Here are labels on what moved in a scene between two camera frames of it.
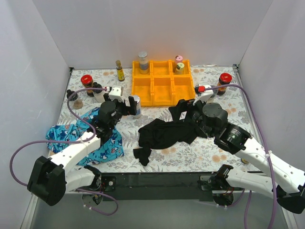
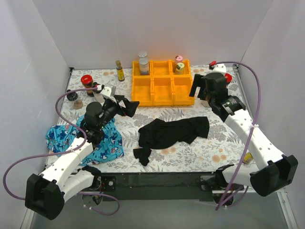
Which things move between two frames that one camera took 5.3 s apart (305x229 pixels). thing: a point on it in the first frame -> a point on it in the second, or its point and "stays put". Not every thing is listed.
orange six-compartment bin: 160,87 stays put
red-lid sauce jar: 86,80 stays put
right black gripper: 185,108 -> 202,88
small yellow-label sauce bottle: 120,71 stays put
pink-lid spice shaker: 178,58 stays put
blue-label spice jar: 137,98 -> 144,67
